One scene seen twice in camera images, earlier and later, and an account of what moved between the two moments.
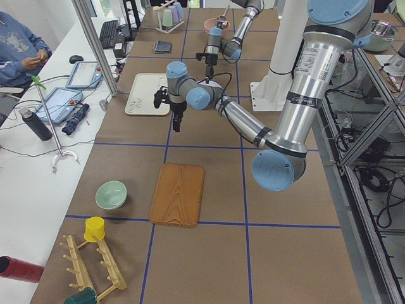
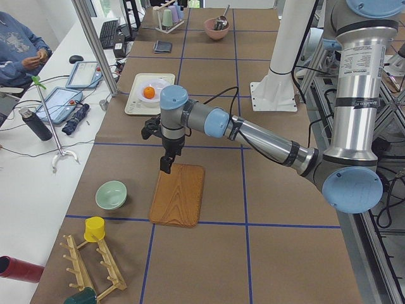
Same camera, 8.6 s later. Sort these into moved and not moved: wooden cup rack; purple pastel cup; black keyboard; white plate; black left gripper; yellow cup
Moved: black left gripper; white plate
Not moved: yellow cup; wooden cup rack; black keyboard; purple pastel cup
